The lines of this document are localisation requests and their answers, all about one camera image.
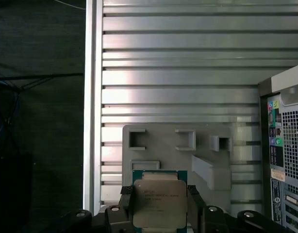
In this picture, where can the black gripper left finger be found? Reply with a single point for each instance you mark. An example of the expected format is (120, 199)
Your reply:
(115, 218)

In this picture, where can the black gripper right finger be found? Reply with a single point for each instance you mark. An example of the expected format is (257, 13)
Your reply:
(212, 218)

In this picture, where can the silver green CPU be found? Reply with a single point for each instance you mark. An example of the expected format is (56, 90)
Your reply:
(158, 199)

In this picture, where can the grey parts rack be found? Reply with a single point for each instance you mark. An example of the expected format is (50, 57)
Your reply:
(168, 155)

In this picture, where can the black PC case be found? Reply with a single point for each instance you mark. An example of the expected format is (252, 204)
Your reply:
(289, 145)

